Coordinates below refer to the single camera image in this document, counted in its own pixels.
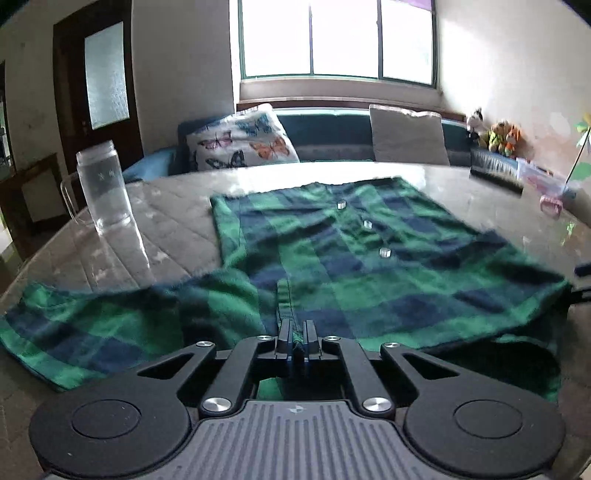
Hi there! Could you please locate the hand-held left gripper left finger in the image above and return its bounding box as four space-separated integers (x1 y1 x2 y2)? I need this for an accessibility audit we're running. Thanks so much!
134 318 295 416

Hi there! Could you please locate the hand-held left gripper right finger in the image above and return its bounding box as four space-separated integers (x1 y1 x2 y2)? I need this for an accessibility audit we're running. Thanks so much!
302 319 463 419

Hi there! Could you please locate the green plaid shirt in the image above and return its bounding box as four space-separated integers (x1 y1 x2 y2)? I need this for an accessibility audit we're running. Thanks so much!
0 176 574 403

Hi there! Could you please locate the pink small object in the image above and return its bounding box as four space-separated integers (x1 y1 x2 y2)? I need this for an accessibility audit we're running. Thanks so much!
539 194 564 217

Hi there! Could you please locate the clear plastic box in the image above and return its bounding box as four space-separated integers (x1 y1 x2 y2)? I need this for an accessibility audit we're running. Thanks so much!
516 157 579 200

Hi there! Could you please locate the toy pinwheel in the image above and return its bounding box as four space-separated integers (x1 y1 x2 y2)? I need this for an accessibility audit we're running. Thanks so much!
565 114 591 186

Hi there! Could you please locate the orange stuffed toy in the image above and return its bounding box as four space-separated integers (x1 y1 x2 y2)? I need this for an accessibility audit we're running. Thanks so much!
503 123 523 158

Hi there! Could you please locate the green and yellow stuffed toy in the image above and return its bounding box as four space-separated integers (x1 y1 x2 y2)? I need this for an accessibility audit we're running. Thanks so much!
488 120 509 153

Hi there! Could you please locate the black and white stuffed toy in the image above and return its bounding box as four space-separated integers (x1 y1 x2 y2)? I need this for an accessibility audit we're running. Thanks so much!
466 108 486 149

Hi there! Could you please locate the butterfly print pillow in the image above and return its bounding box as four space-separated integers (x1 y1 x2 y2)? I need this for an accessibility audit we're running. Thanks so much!
185 103 301 172

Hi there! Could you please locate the blue sofa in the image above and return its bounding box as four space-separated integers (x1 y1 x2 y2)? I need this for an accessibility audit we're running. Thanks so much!
121 108 528 195

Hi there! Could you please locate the grey pillow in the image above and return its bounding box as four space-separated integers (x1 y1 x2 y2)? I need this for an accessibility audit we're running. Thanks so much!
369 104 451 166

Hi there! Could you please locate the clear glass mug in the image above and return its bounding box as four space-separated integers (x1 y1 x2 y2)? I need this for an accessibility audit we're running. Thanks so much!
60 140 135 236

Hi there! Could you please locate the wooden cabinet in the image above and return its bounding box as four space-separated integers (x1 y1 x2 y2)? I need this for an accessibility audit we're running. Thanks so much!
0 154 66 260

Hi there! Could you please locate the window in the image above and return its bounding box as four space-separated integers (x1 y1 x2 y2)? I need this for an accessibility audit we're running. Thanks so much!
237 0 438 87

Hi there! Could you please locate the dark wooden door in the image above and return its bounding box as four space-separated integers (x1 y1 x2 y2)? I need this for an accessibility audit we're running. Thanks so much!
52 0 145 172

